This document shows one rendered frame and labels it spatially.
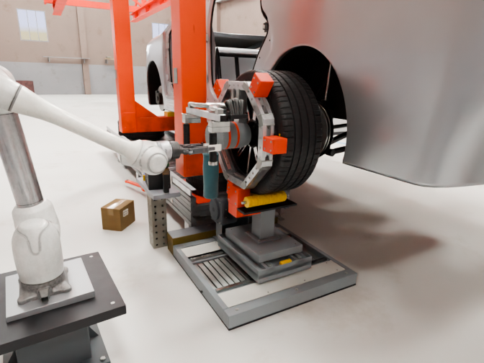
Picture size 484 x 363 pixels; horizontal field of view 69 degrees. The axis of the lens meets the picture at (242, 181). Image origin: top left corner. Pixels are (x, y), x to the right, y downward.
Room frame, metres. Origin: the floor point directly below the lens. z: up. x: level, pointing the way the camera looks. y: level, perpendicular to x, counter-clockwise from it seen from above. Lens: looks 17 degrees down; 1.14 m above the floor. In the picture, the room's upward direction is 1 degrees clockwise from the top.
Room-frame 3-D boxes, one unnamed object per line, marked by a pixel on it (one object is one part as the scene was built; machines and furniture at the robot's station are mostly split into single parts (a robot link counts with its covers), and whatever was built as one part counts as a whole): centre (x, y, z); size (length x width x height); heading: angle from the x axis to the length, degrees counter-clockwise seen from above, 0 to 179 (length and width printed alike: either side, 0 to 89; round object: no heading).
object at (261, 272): (1.93, -0.13, 0.13); 0.50 x 0.36 x 0.10; 30
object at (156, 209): (2.23, 0.58, 0.21); 0.10 x 0.10 x 0.42; 30
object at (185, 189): (3.36, 0.93, 0.28); 2.47 x 0.09 x 0.22; 30
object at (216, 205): (2.22, 0.00, 0.26); 0.42 x 0.18 x 0.35; 120
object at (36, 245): (1.22, 0.78, 0.49); 0.18 x 0.16 x 0.22; 28
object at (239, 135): (1.81, 0.08, 0.85); 0.21 x 0.14 x 0.14; 120
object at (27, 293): (1.20, 0.77, 0.36); 0.22 x 0.18 x 0.06; 30
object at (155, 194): (2.21, 0.56, 0.44); 0.43 x 0.17 x 0.03; 30
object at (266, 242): (1.93, -0.13, 0.32); 0.40 x 0.30 x 0.28; 30
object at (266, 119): (1.85, 0.02, 0.85); 0.54 x 0.07 x 0.54; 30
